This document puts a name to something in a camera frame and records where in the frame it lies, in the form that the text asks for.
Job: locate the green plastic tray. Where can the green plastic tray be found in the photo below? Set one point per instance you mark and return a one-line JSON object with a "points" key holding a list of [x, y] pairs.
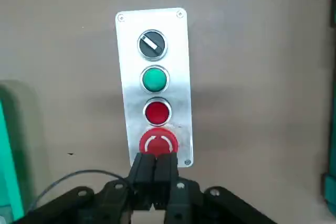
{"points": [[8, 161]]}

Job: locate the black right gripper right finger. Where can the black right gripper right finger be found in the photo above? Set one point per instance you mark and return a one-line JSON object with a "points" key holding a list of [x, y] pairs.
{"points": [[189, 200]]}

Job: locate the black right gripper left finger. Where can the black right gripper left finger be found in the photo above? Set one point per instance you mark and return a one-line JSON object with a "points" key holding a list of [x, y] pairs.
{"points": [[110, 200]]}

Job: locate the white four-button control box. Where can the white four-button control box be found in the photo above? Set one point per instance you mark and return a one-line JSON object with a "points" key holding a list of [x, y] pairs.
{"points": [[157, 93]]}

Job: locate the green plastic tool case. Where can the green plastic tool case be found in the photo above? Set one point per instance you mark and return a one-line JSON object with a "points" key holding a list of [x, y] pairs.
{"points": [[331, 190]]}

